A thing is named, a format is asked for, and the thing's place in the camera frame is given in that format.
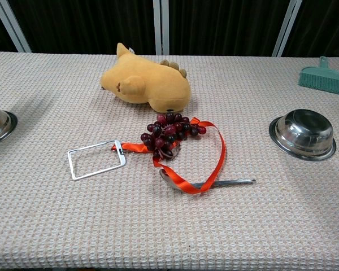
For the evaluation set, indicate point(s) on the metal bowl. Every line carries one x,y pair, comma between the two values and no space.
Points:
305,132
0,124

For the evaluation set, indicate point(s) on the dark red grape bunch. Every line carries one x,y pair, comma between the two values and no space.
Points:
169,132

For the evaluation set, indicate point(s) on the yellow plush toy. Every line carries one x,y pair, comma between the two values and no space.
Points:
152,84

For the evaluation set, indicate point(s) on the metal spoon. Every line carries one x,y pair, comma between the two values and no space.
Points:
234,183

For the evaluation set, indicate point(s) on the clear badge holder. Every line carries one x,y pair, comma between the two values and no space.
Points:
71,166

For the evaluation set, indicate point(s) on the beige waffle tablecloth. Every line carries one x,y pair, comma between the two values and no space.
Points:
73,226

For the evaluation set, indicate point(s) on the teal hand brush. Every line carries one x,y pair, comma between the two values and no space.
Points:
325,79

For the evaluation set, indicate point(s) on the aluminium frame post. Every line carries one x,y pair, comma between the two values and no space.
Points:
161,28
14,28
286,28

